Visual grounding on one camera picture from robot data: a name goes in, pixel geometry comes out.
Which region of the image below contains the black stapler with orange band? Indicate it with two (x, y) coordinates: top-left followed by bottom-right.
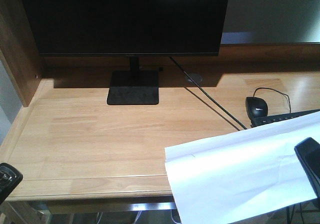
(0, 162), (23, 204)

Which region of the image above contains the black monitor cable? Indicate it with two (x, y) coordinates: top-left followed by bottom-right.
(168, 56), (248, 130)

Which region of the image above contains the black keyboard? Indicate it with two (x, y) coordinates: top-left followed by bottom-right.
(251, 109), (320, 128)

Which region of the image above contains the white paper sheet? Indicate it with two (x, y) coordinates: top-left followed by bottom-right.
(165, 112), (320, 224)

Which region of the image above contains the grey desk cable grommet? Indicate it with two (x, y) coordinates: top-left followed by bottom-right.
(185, 73), (203, 84)

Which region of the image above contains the black computer mouse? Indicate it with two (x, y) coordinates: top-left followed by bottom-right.
(245, 96), (268, 120)

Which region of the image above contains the black computer monitor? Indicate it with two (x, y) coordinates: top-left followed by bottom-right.
(22, 0), (228, 105)

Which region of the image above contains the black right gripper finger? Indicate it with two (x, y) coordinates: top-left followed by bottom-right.
(294, 137), (320, 198)

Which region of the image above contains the wooden desk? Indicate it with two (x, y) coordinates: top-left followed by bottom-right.
(0, 0), (320, 215)

